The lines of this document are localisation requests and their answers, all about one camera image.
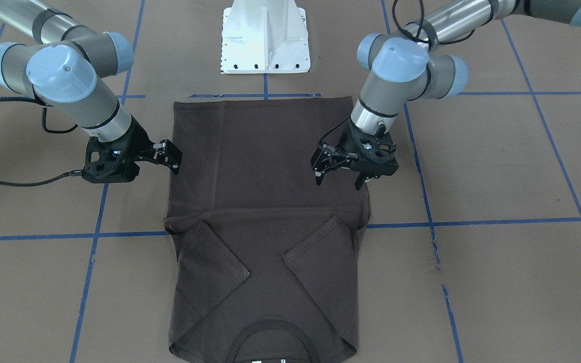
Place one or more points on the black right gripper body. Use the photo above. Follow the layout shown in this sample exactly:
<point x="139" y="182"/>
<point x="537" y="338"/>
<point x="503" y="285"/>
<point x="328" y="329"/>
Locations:
<point x="135" y="139"/>

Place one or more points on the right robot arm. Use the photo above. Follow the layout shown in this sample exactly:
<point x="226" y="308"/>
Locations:
<point x="65" y="70"/>

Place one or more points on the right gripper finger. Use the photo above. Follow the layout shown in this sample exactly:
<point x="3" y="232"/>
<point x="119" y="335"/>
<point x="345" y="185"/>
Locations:
<point x="165" y="146"/>
<point x="171" y="160"/>

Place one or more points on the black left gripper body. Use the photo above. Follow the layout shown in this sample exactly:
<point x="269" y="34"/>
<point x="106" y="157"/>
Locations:
<point x="347" y="141"/>

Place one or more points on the dark brown t-shirt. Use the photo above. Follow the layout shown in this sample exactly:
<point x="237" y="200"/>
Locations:
<point x="267" y="260"/>

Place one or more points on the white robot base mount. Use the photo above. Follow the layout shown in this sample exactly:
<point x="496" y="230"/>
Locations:
<point x="264" y="37"/>

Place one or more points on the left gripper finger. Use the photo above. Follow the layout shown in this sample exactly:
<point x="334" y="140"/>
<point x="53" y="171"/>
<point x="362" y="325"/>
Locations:
<point x="327" y="158"/>
<point x="362" y="178"/>

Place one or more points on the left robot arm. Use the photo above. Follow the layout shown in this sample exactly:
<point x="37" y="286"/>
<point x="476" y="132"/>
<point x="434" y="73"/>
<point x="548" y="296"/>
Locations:
<point x="403" y="67"/>

